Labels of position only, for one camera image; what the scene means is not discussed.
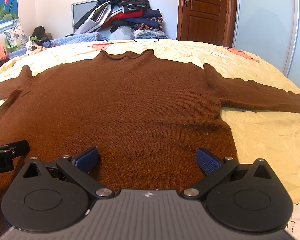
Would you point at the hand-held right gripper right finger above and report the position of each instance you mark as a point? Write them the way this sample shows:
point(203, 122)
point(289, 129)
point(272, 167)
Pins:
point(208, 161)

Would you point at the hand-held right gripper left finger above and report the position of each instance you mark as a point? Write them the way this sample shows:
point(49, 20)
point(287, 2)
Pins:
point(86, 160)

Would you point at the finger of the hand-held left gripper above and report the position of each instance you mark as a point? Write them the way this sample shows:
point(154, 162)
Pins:
point(13, 147)

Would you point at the brown knit sweater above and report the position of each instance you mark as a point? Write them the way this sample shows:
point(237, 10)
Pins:
point(127, 105)

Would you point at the pile of clothes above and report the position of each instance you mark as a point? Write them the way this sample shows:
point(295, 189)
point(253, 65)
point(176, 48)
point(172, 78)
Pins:
point(130, 15)

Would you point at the yellow floral bedsheet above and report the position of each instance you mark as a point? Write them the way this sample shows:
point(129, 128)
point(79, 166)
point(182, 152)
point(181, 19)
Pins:
point(265, 135)

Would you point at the green plastic chair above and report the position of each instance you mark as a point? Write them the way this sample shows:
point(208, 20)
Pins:
point(10, 47)

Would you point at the white crumpled bag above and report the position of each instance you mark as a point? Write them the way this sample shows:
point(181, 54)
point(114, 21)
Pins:
point(33, 47)

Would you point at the floral pillow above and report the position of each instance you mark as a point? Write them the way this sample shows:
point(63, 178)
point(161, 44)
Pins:
point(15, 36)

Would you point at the dark backpack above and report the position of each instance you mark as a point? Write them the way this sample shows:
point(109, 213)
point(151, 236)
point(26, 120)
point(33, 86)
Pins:
point(40, 33)

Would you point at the blue quilted blanket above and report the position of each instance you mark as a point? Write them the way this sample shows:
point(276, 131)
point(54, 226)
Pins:
point(77, 38)

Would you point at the brown wooden door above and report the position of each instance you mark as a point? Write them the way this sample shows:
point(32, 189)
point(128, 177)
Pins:
point(205, 17)

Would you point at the white sliding wardrobe door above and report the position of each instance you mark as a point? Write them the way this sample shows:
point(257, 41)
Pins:
point(265, 25)

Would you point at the grey framed panel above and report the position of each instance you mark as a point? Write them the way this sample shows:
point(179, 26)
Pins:
point(81, 11)

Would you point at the white window frame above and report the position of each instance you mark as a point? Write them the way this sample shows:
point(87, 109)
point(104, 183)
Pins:
point(3, 27)

